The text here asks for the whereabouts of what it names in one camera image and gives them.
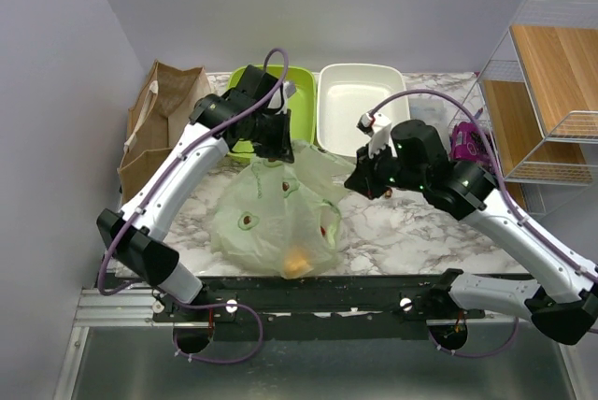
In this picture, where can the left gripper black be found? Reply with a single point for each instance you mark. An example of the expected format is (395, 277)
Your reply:
(282, 149)

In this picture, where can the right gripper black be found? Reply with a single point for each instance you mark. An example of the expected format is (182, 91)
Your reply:
(362, 178)

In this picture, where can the green avocado print plastic bag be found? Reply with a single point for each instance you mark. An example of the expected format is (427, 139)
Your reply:
(271, 206)

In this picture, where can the yellow toy bell pepper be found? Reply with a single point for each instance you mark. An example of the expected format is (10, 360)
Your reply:
(296, 264)

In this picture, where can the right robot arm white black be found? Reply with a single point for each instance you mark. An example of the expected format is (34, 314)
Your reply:
(559, 298)

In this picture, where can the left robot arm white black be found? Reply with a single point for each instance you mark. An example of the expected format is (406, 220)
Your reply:
(254, 110)

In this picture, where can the brown jute tote bag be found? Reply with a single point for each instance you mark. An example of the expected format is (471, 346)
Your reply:
(156, 122)

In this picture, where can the green plastic tray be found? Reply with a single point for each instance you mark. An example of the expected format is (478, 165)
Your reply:
(302, 104)

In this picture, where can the white plastic tray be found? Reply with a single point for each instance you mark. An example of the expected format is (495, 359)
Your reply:
(345, 92)

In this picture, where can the purple snack packet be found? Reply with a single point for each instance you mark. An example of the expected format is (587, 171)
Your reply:
(466, 144)

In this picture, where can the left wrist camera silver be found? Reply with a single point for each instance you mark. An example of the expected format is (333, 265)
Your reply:
(287, 94)

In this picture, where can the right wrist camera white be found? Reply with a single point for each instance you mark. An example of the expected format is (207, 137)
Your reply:
(378, 127)

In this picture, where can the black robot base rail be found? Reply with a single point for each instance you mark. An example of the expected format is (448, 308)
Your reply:
(321, 308)

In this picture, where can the white wire shelf rack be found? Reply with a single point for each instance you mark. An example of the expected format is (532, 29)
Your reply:
(536, 96)

